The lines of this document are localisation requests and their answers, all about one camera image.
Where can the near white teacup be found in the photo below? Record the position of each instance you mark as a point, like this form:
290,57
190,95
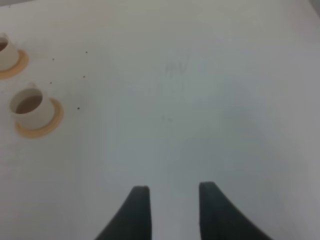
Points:
32,108

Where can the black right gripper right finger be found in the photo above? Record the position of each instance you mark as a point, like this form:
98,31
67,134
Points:
219,219

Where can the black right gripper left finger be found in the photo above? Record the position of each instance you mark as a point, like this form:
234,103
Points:
133,221

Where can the far white teacup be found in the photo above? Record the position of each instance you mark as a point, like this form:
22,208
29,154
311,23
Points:
9,55

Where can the white teacup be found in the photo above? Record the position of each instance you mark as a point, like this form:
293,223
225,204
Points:
9,55
32,108

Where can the near orange saucer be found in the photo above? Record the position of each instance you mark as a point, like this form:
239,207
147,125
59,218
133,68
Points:
50,127

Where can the orange saucer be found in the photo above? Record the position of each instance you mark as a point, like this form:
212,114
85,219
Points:
50,127
18,68

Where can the far orange saucer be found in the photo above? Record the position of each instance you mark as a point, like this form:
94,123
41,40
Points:
18,68

